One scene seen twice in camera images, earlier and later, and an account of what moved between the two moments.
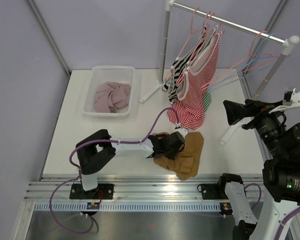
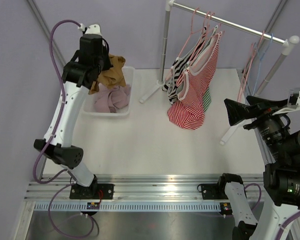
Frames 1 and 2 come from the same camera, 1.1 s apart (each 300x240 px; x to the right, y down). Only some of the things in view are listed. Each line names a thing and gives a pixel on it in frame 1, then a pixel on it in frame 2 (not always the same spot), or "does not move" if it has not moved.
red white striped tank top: [189, 109] does not move
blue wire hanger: [259, 58] -> [260, 57]
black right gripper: [237, 111] does not move
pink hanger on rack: [191, 33] does not move
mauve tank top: [111, 95] does not move
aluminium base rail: [141, 187] does not move
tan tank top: [186, 165] -> [111, 76]
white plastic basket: [99, 74] does not move
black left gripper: [171, 155] -> [107, 64]
